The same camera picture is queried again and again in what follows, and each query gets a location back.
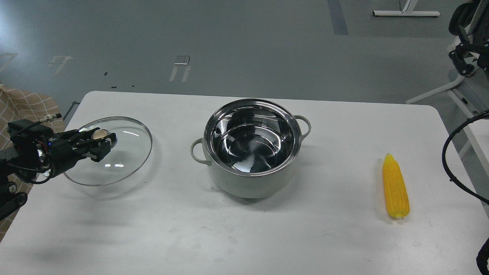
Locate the beige checkered cloth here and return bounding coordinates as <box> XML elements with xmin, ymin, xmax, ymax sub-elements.
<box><xmin>0</xmin><ymin>85</ymin><xmax>66</xmax><ymax>241</ymax></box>

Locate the yellow corn cob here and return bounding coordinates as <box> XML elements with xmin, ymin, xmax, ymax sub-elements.
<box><xmin>382</xmin><ymin>153</ymin><xmax>410</xmax><ymax>220</ymax></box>

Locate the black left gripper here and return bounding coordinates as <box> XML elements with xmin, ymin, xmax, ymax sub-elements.
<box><xmin>36</xmin><ymin>128</ymin><xmax>117</xmax><ymax>179</ymax></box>

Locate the grey-green steel pot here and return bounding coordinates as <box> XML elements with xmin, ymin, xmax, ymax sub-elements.
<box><xmin>190</xmin><ymin>99</ymin><xmax>312</xmax><ymax>199</ymax></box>

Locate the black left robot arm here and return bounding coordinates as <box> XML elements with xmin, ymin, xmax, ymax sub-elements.
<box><xmin>0</xmin><ymin>113</ymin><xmax>117</xmax><ymax>219</ymax></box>

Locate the white table foot far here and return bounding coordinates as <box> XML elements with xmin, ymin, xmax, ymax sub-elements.
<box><xmin>372</xmin><ymin>0</ymin><xmax>441</xmax><ymax>18</ymax></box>

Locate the white desk frame right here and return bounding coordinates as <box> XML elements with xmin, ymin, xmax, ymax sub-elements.
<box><xmin>405</xmin><ymin>34</ymin><xmax>489</xmax><ymax>176</ymax></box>

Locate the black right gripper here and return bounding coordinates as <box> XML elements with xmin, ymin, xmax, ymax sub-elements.
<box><xmin>449</xmin><ymin>0</ymin><xmax>489</xmax><ymax>77</ymax></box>

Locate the glass pot lid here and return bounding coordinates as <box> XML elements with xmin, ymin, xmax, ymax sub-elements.
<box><xmin>63</xmin><ymin>116</ymin><xmax>152</xmax><ymax>186</ymax></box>

